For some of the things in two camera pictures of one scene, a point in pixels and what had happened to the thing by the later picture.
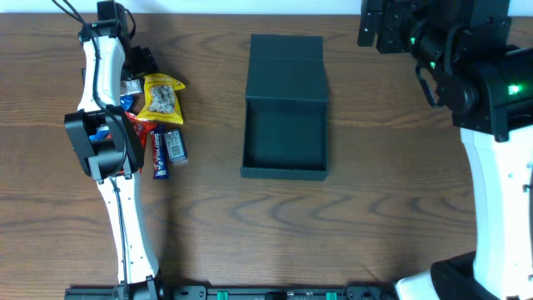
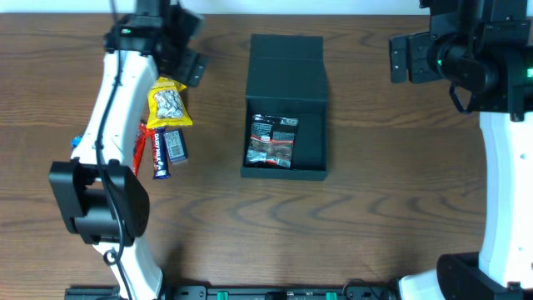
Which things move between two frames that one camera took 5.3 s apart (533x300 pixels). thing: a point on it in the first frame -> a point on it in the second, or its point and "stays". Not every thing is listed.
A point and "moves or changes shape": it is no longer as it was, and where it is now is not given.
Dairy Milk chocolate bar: x=160 y=154 stays
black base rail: x=171 y=291 stays
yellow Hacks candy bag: x=161 y=103 moves or changes shape
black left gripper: x=149 y=64 -> x=182 y=72
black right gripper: x=391 y=32 -> x=398 y=58
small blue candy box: x=175 y=146 stays
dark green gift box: x=286 y=105 stays
